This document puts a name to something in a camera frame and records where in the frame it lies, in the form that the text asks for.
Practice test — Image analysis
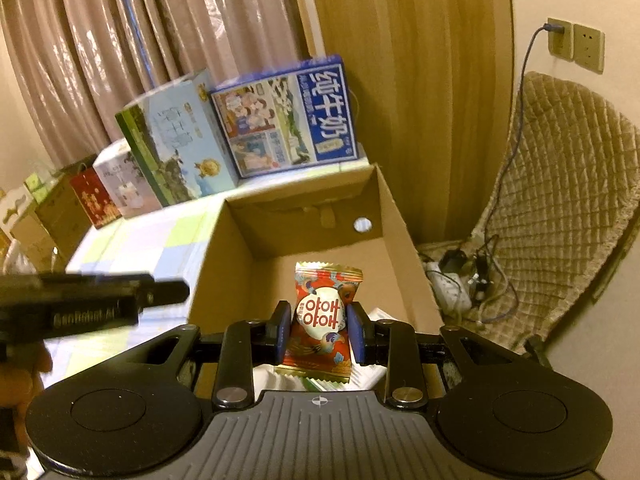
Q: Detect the white power strip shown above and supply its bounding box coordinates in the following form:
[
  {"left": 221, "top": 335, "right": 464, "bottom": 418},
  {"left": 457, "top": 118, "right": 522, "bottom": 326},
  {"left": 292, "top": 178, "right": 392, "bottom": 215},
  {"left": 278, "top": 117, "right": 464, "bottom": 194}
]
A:
[{"left": 424, "top": 269, "right": 474, "bottom": 317}]

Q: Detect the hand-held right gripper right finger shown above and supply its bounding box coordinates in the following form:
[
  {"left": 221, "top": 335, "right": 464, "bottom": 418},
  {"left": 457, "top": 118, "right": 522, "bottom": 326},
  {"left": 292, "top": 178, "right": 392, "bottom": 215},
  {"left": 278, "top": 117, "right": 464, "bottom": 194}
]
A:
[{"left": 346, "top": 301, "right": 532, "bottom": 409}]

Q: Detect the white humidifier box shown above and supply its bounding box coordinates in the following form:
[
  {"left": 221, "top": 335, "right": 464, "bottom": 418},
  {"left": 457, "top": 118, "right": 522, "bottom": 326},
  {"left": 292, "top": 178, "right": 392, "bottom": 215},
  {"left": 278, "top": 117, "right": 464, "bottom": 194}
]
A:
[{"left": 92, "top": 139, "right": 164, "bottom": 220}]

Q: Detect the brown storage cardboard box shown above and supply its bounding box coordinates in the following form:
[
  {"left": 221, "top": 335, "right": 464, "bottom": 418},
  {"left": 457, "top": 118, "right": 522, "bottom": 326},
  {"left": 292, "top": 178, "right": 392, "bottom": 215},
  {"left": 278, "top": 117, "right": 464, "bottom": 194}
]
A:
[{"left": 9, "top": 175, "right": 92, "bottom": 272}]

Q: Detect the red candy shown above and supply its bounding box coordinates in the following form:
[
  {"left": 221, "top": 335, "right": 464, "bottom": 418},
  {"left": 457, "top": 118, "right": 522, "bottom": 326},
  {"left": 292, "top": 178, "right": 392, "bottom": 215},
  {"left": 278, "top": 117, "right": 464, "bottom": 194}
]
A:
[{"left": 273, "top": 260, "right": 364, "bottom": 385}]

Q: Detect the stack of green boxes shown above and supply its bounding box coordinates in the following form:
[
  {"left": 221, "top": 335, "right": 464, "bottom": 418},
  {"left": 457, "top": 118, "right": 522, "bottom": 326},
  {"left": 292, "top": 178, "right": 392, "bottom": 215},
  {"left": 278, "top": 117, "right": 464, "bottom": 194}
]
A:
[{"left": 22, "top": 172, "right": 49, "bottom": 207}]

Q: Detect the checked tablecloth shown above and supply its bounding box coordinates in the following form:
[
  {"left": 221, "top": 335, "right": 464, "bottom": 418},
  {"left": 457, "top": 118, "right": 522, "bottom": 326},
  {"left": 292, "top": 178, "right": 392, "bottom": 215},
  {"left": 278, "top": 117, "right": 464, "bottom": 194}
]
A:
[{"left": 42, "top": 194, "right": 227, "bottom": 392}]

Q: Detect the black power adapter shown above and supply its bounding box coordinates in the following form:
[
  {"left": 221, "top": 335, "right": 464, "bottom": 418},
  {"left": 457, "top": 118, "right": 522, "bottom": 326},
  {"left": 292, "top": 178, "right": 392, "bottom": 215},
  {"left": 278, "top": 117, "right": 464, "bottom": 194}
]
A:
[{"left": 438, "top": 249, "right": 469, "bottom": 274}]

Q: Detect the red gift box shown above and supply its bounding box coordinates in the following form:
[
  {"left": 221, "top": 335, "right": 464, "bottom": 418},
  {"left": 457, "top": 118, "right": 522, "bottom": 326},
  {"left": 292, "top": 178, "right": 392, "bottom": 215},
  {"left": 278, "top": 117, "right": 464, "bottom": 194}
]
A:
[{"left": 68, "top": 167, "right": 124, "bottom": 231}]

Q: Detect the wooden door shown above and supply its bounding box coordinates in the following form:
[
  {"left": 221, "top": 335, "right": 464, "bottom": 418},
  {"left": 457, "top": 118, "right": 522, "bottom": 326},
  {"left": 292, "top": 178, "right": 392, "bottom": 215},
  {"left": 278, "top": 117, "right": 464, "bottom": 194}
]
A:
[{"left": 304, "top": 0, "right": 514, "bottom": 247}]

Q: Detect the empty wall socket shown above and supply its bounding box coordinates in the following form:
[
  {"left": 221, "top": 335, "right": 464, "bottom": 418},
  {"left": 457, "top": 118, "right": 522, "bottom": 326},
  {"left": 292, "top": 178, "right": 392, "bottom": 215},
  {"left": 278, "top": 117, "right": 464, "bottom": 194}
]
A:
[{"left": 572, "top": 22, "right": 606, "bottom": 73}]

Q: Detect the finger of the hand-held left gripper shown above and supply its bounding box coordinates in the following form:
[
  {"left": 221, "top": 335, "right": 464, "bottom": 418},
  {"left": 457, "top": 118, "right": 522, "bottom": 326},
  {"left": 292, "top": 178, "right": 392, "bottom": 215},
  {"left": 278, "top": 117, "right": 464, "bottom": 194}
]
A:
[{"left": 136, "top": 280, "right": 191, "bottom": 309}]

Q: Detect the wall socket with plug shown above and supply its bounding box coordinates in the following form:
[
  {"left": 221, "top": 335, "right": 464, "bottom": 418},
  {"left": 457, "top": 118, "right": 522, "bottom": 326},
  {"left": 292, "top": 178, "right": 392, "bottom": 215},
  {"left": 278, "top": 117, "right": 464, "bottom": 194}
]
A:
[{"left": 547, "top": 17, "right": 574, "bottom": 62}]

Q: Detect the person's left hand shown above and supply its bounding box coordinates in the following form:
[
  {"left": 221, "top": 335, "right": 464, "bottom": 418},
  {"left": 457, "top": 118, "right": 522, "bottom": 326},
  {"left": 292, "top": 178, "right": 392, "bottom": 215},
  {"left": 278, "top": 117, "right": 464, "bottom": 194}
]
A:
[{"left": 0, "top": 342, "right": 54, "bottom": 407}]

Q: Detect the blue cartoon milk carton box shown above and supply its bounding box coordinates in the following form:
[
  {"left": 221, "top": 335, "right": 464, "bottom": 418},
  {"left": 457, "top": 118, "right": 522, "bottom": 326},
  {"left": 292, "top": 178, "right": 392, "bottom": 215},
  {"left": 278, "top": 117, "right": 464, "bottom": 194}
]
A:
[{"left": 208, "top": 53, "right": 360, "bottom": 180}]

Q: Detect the chair with quilted cover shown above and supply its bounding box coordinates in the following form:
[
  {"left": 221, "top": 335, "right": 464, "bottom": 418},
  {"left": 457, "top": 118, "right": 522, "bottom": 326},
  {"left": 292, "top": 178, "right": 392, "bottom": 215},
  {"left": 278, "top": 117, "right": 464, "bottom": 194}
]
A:
[{"left": 479, "top": 70, "right": 640, "bottom": 357}]

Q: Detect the green and white small box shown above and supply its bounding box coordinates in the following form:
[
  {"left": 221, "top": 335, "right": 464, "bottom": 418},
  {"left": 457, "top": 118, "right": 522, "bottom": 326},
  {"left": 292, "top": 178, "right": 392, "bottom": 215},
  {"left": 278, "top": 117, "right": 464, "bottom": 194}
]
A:
[{"left": 301, "top": 377, "right": 353, "bottom": 393}]

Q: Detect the beige curtain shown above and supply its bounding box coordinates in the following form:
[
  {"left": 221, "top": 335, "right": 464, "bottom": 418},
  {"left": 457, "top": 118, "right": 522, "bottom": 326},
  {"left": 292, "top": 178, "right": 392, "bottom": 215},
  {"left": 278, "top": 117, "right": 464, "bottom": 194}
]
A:
[{"left": 0, "top": 0, "right": 322, "bottom": 182}]

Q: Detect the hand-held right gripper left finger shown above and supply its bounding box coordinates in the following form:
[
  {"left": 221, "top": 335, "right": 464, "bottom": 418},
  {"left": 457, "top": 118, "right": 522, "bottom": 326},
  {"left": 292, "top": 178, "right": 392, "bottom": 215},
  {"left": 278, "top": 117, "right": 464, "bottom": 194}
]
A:
[{"left": 120, "top": 300, "right": 293, "bottom": 409}]

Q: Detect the green meadow milk carton box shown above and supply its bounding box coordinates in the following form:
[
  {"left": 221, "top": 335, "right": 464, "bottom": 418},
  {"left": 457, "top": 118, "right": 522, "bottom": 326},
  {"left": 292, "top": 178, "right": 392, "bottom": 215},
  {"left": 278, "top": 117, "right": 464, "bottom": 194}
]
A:
[{"left": 114, "top": 69, "right": 241, "bottom": 209}]

